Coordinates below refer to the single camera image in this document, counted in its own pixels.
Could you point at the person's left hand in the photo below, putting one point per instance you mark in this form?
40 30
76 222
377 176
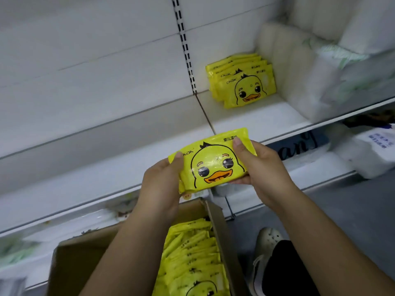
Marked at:
160 188

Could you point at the person's right hand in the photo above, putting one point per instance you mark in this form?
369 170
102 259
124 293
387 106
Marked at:
268 175

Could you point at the yellow duck packet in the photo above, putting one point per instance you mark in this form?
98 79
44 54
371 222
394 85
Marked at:
213 163

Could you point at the yellow duck packets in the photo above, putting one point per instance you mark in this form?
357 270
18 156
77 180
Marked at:
247 86
191 262

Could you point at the brown cardboard box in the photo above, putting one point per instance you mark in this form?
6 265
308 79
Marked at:
80 262

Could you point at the white metal shelf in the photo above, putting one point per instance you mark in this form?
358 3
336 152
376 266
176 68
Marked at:
92 77

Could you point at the person's right forearm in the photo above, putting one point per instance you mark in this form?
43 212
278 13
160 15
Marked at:
327 249

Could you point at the person's left forearm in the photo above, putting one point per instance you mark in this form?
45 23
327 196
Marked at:
129 262

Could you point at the person's right cream clog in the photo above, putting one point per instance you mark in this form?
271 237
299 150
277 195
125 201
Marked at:
265 243

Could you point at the person's black trousers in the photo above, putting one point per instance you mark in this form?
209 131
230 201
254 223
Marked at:
287 271

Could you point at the blue white roll pack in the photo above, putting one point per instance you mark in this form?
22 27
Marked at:
370 154

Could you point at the plain white tissue pack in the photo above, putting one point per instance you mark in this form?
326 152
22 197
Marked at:
333 18

